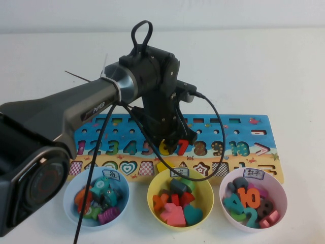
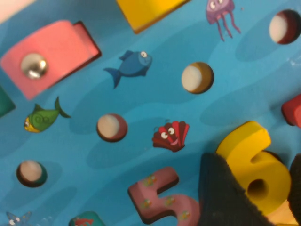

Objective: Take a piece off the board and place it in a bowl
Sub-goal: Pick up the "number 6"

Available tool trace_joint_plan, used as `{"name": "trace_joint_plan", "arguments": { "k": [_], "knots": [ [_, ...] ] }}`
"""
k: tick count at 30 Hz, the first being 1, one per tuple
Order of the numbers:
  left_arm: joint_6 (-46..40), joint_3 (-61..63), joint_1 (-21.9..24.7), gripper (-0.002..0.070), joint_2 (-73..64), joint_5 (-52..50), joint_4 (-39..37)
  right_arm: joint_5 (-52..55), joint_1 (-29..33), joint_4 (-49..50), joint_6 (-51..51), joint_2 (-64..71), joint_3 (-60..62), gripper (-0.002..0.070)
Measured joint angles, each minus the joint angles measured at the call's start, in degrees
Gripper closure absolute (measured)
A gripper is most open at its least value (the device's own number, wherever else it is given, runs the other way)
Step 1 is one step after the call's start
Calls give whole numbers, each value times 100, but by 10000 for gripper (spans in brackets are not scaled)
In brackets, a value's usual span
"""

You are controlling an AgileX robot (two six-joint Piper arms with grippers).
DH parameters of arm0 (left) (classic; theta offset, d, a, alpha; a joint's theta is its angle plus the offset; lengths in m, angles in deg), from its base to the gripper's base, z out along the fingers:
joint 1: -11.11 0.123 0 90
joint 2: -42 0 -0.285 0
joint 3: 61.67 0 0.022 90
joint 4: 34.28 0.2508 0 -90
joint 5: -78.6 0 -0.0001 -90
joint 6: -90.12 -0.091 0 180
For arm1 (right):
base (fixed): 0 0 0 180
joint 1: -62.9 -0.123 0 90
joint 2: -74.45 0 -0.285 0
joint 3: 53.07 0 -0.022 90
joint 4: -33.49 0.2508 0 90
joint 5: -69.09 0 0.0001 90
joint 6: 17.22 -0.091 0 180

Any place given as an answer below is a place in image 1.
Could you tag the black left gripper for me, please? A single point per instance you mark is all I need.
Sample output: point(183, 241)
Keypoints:
point(162, 119)

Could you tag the yellow number six piece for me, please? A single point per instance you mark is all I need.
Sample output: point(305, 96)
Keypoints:
point(164, 151)

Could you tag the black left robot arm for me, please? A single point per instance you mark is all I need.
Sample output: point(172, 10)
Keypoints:
point(76, 101)

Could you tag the red number seven piece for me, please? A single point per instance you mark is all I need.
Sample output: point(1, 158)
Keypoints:
point(183, 148)

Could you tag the yellow pentagon piece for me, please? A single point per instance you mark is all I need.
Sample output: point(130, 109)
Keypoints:
point(162, 167)

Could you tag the yellow plastic bowl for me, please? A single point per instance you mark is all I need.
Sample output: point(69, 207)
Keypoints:
point(156, 184)

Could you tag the grey trapezoid piece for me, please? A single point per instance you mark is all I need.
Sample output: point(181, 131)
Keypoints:
point(177, 188)

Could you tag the green round piece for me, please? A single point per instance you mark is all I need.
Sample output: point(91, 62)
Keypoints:
point(189, 183)

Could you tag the dark brown shape piece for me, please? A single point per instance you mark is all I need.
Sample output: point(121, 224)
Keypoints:
point(165, 192)

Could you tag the small red sign piece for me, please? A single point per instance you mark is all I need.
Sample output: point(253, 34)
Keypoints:
point(175, 199)

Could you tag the orange cross piece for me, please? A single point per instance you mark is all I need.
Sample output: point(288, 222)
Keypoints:
point(160, 202)

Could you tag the red shape piece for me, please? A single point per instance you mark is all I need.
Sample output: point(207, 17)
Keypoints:
point(188, 199)

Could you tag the pink arrow piece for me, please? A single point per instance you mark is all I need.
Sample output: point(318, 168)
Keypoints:
point(172, 214)

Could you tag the teal heart piece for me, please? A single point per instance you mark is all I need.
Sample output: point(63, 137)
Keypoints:
point(193, 214)

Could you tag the blue wooden number puzzle board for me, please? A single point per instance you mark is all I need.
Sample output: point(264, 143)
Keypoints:
point(241, 132)

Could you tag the grey number piece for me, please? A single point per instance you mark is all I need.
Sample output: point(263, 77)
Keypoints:
point(240, 183)

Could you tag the teal number four piece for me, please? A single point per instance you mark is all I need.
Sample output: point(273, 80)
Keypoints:
point(233, 203)

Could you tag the green number piece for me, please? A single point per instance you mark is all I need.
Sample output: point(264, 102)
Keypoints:
point(237, 217)

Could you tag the magenta number piece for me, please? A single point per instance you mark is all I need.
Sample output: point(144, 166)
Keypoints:
point(262, 193)

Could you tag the teal number two piece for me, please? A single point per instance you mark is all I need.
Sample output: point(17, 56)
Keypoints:
point(250, 218)

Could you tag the light blue plastic bowl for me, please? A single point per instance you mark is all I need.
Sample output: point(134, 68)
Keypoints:
point(71, 208)

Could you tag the brown number eight piece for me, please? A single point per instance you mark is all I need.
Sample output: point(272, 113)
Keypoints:
point(269, 202)

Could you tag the pale pink plastic bowl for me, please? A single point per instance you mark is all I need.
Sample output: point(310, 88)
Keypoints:
point(278, 193)

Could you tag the pink equals sign piece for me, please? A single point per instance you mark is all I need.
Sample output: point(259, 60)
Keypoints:
point(274, 216)

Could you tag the paper label with two characters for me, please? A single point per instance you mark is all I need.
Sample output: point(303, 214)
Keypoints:
point(184, 171)

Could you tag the paper label with fish character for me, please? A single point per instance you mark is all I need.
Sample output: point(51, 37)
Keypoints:
point(111, 175)

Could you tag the white zip tie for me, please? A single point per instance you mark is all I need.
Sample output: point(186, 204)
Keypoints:
point(117, 89)

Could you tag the teal fish block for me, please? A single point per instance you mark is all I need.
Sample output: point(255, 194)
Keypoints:
point(99, 186)
point(109, 198)

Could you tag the purple fish block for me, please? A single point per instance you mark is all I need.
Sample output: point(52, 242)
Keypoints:
point(109, 215)

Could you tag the paper label reading numbers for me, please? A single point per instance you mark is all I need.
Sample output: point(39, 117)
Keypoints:
point(253, 174)

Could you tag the red fish block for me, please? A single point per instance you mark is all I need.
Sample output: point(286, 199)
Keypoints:
point(89, 200)

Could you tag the green fish block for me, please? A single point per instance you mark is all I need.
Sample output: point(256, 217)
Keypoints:
point(94, 213)

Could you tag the orange fish block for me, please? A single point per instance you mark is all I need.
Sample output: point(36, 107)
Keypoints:
point(79, 197)

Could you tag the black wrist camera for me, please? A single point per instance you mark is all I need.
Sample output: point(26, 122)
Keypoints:
point(186, 89)

